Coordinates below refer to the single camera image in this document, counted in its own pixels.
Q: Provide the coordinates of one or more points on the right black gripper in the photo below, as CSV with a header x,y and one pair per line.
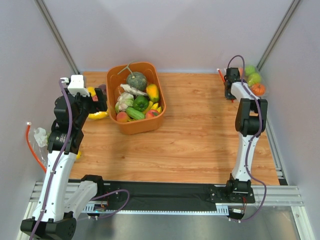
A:
x,y
228,88

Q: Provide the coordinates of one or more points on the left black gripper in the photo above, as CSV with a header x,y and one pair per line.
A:
x,y
100,99

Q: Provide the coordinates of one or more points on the clear zip bag orange seal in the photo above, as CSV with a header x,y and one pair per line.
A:
x,y
242,82

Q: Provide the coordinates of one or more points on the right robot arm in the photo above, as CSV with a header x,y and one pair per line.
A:
x,y
250,122

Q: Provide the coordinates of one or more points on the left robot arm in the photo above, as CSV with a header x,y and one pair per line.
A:
x,y
54,217

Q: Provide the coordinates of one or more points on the purple fake fruit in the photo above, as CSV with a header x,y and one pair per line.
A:
x,y
103,88

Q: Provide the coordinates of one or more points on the yellow fake lemon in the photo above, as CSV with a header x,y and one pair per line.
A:
x,y
92,91

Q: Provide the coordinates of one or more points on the fake yellow banana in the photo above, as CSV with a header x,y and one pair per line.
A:
x,y
98,115

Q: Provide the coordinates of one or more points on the green fake apple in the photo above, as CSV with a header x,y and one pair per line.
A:
x,y
252,75

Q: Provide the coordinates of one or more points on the white fake cauliflower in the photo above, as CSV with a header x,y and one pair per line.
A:
x,y
124,101

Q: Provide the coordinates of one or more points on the fake peach left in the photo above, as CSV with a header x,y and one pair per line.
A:
x,y
122,117

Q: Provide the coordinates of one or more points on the fake peach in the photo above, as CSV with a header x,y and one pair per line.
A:
x,y
151,113
122,117

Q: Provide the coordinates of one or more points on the white fake garlic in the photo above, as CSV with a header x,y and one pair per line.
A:
x,y
129,89

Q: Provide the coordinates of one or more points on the small orange fake pumpkin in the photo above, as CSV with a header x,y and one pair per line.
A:
x,y
258,89

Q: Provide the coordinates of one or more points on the green fake cucumber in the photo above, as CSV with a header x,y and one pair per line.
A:
x,y
134,114

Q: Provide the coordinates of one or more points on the green fake bell pepper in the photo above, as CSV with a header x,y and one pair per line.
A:
x,y
140,103

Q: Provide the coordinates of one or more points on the green fake pumpkin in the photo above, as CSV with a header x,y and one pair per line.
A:
x,y
137,80

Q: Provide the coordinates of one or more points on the yellow orange fake mango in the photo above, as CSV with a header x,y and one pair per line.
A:
x,y
153,93

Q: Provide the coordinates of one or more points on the fake peach right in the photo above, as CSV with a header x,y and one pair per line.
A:
x,y
151,113

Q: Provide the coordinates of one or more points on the yellow fake fruit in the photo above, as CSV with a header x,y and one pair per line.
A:
x,y
79,154

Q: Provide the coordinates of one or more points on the orange plastic basket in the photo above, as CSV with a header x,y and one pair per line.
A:
x,y
135,98

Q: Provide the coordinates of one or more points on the small yellow bananas in basket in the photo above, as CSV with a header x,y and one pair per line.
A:
x,y
153,106

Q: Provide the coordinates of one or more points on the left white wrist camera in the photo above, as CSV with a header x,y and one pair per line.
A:
x,y
76,84

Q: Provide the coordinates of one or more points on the zip bag near left wall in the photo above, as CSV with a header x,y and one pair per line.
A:
x,y
37,141

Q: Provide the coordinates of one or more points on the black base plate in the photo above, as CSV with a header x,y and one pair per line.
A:
x,y
162,197

